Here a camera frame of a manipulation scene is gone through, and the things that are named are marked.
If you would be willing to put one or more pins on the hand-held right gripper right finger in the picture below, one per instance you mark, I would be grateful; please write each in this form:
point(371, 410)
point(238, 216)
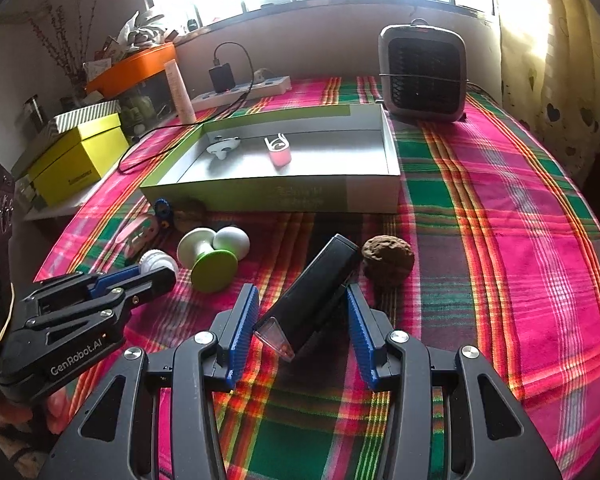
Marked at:
point(364, 345)

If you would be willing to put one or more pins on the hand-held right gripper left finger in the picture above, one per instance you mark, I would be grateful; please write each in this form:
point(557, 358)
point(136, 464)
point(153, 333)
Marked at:
point(242, 340)

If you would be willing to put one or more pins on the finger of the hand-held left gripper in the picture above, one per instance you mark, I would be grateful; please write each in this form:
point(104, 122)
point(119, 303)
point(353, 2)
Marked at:
point(150, 282)
point(115, 280)

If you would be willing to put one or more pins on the white round roller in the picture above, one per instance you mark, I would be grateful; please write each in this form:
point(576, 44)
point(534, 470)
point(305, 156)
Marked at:
point(157, 262)

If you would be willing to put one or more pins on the pink and white clip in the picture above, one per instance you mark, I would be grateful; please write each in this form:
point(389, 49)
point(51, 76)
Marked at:
point(140, 232)

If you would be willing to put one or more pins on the green and white spool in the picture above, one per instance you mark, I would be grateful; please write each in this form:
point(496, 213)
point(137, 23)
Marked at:
point(212, 267)

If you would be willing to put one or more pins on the black bike light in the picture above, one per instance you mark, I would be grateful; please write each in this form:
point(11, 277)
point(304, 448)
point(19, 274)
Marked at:
point(315, 290)

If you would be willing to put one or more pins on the white egg-shaped ball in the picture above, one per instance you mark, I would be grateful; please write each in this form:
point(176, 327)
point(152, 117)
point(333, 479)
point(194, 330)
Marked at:
point(234, 243)

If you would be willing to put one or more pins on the green cardboard box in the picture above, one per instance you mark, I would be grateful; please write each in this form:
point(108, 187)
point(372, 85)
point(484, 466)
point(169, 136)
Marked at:
point(290, 195)

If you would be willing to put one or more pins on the person's left hand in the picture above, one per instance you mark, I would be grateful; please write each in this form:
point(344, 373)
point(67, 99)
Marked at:
point(57, 412)

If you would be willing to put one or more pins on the brown walnut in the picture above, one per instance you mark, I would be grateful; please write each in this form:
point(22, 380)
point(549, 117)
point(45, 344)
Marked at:
point(387, 260)
point(189, 215)

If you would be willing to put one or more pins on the yellow box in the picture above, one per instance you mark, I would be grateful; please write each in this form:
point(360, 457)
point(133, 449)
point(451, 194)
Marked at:
point(75, 160)

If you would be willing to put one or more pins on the small white plastic holder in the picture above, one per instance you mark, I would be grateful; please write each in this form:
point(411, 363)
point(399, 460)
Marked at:
point(222, 147)

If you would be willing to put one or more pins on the plaid blanket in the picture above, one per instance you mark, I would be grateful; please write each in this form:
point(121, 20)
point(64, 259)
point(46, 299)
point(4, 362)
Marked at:
point(480, 240)

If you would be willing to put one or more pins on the striped box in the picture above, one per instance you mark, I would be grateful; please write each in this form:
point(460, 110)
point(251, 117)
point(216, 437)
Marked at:
point(80, 115)

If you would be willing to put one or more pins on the pink cap with white clip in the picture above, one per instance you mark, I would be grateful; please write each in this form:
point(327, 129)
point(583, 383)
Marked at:
point(280, 155)

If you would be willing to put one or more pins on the metal jar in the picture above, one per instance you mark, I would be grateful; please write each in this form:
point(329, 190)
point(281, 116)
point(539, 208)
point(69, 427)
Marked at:
point(34, 110)

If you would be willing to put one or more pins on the white tube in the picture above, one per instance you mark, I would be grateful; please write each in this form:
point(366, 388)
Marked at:
point(182, 95)

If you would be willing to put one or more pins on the orange box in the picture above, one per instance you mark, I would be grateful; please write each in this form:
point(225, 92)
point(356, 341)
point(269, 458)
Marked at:
point(130, 70)

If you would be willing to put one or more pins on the white power strip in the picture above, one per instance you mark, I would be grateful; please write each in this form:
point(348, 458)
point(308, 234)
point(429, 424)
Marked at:
point(260, 87)

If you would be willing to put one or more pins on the dried branches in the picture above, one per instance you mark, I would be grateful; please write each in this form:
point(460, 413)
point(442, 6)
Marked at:
point(62, 45)

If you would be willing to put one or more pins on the white crumpled bag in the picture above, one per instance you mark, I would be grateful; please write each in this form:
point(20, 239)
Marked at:
point(140, 32)

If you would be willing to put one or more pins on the grey fan heater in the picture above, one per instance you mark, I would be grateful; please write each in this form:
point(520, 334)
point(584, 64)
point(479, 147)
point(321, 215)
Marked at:
point(422, 75)

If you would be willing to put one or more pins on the cream heart-pattern curtain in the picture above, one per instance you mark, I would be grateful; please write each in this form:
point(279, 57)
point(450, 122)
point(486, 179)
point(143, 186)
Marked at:
point(560, 60)

